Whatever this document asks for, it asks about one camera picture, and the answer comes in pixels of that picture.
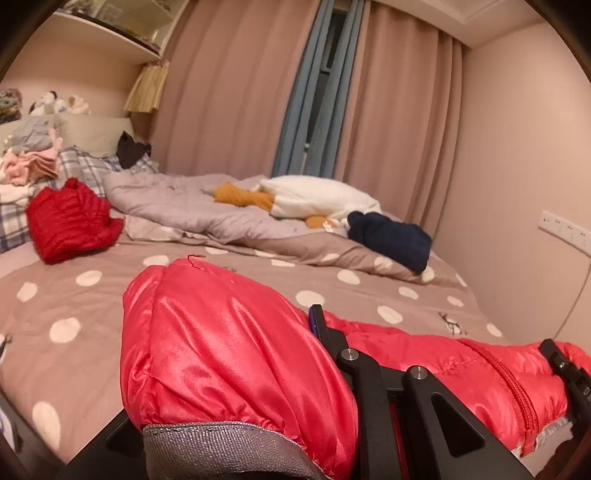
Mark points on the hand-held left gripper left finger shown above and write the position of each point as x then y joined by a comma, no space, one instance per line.
115,443

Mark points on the dark window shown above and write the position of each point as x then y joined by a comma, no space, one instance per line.
330,44

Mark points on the pink-red hooded down jacket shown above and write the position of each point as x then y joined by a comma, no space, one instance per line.
221,350

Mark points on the colourful folded bundle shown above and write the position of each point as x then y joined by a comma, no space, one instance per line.
9,104

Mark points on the dark red down jacket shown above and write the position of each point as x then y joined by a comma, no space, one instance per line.
69,221

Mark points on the beige fringed cloth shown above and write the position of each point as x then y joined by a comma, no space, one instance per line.
145,90

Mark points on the white goose plush toy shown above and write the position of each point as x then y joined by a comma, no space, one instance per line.
314,198

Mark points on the grey quilt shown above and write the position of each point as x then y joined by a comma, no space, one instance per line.
175,203

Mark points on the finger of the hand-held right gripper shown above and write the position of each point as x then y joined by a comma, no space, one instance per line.
556,357

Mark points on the white black plush toy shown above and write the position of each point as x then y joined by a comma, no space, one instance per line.
46,101

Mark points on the grey blue garment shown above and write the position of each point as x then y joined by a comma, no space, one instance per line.
32,131

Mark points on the white shelf cabinet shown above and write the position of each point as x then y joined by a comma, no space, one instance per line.
106,34

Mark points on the navy blue garment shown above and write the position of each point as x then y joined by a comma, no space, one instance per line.
392,240

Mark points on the pink folded clothes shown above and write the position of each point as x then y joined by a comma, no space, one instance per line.
32,164

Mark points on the black garment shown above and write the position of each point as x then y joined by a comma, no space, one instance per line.
129,152

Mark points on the blue curtain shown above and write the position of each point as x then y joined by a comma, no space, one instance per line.
295,115
325,134

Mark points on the cream plush toy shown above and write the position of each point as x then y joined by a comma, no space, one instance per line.
76,104

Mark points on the white wall power strip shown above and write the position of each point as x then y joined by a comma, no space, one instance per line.
563,230

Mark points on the white folded cloth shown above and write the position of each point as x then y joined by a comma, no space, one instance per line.
14,191

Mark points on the beige pillow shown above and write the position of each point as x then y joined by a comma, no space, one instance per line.
92,134

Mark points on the pink curtain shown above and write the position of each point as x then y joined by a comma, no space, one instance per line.
406,129
231,92

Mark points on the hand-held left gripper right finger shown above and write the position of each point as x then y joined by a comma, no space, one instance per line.
334,341

